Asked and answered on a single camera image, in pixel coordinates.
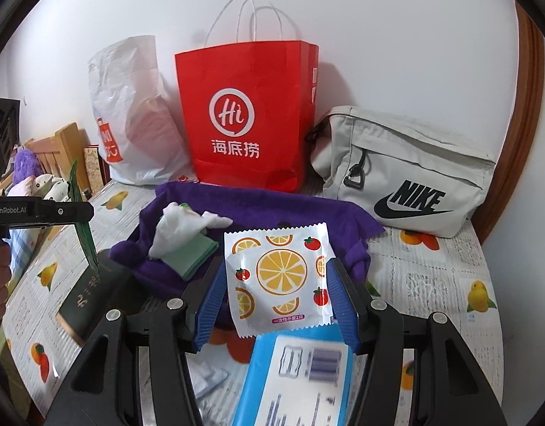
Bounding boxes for mint green cloth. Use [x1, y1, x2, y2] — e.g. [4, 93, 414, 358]
[162, 233, 219, 281]

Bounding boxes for fruit print wipe packet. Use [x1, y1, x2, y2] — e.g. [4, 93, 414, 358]
[224, 223, 335, 338]

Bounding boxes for white gloves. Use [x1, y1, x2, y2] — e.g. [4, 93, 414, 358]
[148, 202, 233, 259]

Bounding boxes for spotted plush toy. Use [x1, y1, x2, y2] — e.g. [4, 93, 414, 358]
[33, 174, 71, 202]

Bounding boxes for purple plush toy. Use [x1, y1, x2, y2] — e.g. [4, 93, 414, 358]
[13, 148, 43, 185]

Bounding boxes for green white wrapper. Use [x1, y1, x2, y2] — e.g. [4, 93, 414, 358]
[67, 160, 99, 272]

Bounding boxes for wooden bed headboard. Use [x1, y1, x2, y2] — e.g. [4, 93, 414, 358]
[23, 122, 92, 197]

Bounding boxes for blue tissue box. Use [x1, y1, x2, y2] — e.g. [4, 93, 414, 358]
[232, 323, 353, 425]

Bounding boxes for purple towel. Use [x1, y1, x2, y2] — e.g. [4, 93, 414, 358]
[109, 182, 384, 299]

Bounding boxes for patterned book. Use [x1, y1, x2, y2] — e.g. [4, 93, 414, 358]
[83, 145, 110, 195]

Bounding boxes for fruit pattern tablecloth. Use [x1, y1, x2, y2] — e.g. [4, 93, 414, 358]
[2, 182, 503, 425]

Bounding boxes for grey Nike waist bag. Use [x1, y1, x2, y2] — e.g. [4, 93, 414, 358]
[311, 106, 496, 237]

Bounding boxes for white Miniso plastic bag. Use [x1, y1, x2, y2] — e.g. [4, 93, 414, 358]
[88, 35, 194, 186]

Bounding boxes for red Haidilao paper bag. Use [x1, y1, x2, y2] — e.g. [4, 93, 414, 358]
[174, 39, 319, 192]

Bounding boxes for brown wooden door frame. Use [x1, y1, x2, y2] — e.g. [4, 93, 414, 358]
[472, 4, 545, 242]

